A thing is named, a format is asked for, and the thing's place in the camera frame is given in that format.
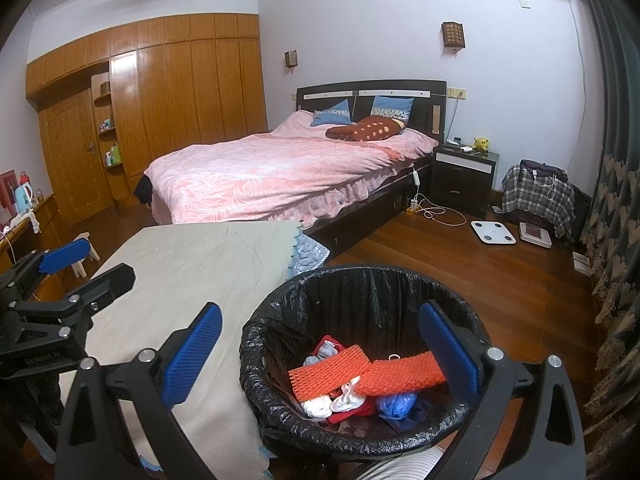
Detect white floor scale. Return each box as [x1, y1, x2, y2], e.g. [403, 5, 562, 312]
[470, 220, 516, 245]

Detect red photo frame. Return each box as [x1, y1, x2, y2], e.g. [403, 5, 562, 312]
[0, 170, 18, 223]

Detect light blue kettle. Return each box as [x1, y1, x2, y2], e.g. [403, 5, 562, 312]
[12, 184, 36, 216]

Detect blue mesh fabric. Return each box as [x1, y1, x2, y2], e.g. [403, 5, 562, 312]
[376, 392, 418, 418]

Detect large wooden wall lamp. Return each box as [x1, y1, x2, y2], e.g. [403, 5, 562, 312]
[441, 21, 465, 51]

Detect dark wooden bed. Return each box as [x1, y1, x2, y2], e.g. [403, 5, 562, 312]
[135, 80, 448, 251]

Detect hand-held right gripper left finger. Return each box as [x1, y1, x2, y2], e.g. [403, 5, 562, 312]
[55, 301, 224, 480]

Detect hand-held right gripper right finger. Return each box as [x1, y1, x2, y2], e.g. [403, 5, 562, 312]
[418, 301, 585, 480]

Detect dark nightstand with white drawer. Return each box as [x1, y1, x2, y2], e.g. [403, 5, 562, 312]
[431, 144, 501, 216]

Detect plaid cloth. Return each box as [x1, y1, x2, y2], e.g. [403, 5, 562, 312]
[501, 165, 577, 238]

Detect brown top floor scale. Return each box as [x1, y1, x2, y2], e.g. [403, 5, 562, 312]
[517, 221, 553, 249]

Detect dark jacket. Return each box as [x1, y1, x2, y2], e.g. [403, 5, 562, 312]
[520, 159, 569, 183]

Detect white tissue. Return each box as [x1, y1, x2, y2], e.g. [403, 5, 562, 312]
[330, 377, 368, 411]

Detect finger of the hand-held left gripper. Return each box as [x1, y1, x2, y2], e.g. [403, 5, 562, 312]
[7, 239, 94, 301]
[55, 262, 137, 323]

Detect wooden wardrobe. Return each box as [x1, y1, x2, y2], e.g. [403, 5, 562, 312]
[25, 12, 268, 228]

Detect pink blanket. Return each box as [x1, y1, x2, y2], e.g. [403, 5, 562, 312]
[145, 110, 436, 226]

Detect orange knitted cloth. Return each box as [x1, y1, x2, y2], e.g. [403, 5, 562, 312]
[287, 346, 372, 402]

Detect small wooden stool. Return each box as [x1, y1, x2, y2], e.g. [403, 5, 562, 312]
[70, 231, 101, 278]

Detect black cloth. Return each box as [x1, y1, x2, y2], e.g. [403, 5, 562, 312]
[132, 175, 153, 207]

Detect grey blue sock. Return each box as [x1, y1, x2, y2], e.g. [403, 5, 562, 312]
[302, 340, 341, 367]

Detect wooden side desk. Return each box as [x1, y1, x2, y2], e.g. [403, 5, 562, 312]
[0, 192, 58, 281]

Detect white floor cable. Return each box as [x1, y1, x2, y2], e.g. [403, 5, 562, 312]
[417, 192, 466, 227]

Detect blue quilted pad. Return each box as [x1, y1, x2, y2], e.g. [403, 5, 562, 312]
[287, 225, 331, 278]

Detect trash bin with black bag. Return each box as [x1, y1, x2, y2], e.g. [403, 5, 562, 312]
[239, 265, 493, 463]

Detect grey striped trousers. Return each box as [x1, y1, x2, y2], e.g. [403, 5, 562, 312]
[350, 447, 446, 480]

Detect red cloth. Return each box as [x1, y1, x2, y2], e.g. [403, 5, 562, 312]
[312, 334, 377, 425]

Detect patterned curtain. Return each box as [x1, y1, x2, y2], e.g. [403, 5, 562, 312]
[570, 0, 640, 480]

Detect brown dotted pillow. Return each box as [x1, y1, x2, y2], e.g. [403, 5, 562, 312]
[325, 116, 406, 142]

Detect blue pillow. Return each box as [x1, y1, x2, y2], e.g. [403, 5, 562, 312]
[371, 96, 416, 122]
[310, 100, 351, 127]

